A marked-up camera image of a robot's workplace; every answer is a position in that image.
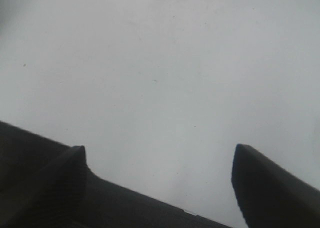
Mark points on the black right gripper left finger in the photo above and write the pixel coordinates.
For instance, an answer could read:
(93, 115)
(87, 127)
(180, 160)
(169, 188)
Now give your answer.
(50, 197)

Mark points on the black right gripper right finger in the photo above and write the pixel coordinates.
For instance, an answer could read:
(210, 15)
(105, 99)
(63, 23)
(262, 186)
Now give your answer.
(270, 196)

